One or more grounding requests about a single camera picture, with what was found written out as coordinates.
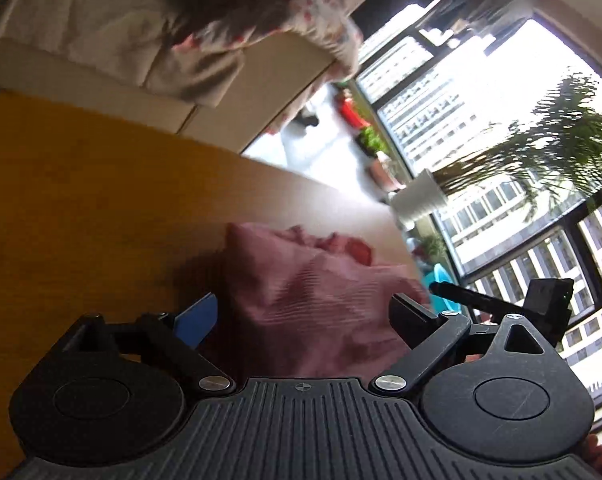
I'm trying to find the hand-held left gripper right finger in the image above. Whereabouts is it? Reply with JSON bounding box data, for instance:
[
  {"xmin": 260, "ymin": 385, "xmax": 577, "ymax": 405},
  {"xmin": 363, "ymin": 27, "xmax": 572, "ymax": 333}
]
[{"xmin": 371, "ymin": 294, "xmax": 559, "ymax": 396}]

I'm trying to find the black window frame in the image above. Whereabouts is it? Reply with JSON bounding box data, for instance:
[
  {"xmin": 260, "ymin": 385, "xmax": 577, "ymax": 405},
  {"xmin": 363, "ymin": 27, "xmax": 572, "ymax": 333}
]
[{"xmin": 353, "ymin": 20, "xmax": 602, "ymax": 411}]

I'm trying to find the teal plastic basin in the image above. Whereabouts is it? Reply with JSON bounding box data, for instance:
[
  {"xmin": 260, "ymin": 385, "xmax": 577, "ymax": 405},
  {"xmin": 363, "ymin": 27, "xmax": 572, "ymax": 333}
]
[{"xmin": 420, "ymin": 265, "xmax": 462, "ymax": 312}]

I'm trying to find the pink ribbed garment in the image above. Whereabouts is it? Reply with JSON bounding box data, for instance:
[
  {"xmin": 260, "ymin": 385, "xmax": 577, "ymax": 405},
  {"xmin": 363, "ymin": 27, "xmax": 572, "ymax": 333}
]
[{"xmin": 201, "ymin": 223, "xmax": 432, "ymax": 378}]

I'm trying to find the beige covered sofa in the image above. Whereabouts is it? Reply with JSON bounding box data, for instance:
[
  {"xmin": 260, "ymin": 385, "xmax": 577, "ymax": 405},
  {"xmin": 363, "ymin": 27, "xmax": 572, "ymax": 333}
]
[{"xmin": 0, "ymin": 0, "xmax": 362, "ymax": 156}]

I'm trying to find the small green potted plant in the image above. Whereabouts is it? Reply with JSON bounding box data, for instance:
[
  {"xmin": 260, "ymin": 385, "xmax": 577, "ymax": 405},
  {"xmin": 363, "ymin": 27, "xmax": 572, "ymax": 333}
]
[{"xmin": 358, "ymin": 127, "xmax": 390, "ymax": 157}]

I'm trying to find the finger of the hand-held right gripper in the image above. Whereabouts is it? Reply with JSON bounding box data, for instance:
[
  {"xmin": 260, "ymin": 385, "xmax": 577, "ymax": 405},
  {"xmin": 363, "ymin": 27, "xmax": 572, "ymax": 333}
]
[{"xmin": 429, "ymin": 281, "xmax": 529, "ymax": 317}]

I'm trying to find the floral print blanket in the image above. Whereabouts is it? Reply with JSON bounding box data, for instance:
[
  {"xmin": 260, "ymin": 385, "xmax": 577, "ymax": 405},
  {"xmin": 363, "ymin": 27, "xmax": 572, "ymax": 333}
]
[{"xmin": 173, "ymin": 0, "xmax": 364, "ymax": 82}]

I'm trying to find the red plant pot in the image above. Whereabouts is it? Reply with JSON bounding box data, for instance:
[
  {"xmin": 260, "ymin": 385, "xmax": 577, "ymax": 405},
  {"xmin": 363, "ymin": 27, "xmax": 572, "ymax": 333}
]
[{"xmin": 337, "ymin": 92, "xmax": 372, "ymax": 129}]

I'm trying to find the terracotta plant pot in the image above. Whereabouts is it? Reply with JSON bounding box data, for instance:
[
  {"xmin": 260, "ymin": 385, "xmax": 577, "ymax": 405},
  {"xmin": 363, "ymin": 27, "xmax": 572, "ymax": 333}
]
[{"xmin": 368, "ymin": 152, "xmax": 402, "ymax": 192}]

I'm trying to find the green palm plant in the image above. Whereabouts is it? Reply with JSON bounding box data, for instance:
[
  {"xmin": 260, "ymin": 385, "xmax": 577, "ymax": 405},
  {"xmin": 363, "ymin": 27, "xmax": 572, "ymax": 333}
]
[{"xmin": 433, "ymin": 72, "xmax": 602, "ymax": 222}]

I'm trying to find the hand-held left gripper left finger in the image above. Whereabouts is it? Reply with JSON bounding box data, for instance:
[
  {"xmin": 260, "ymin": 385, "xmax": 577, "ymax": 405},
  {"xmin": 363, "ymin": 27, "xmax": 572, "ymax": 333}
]
[{"xmin": 61, "ymin": 292, "xmax": 234, "ymax": 396}]

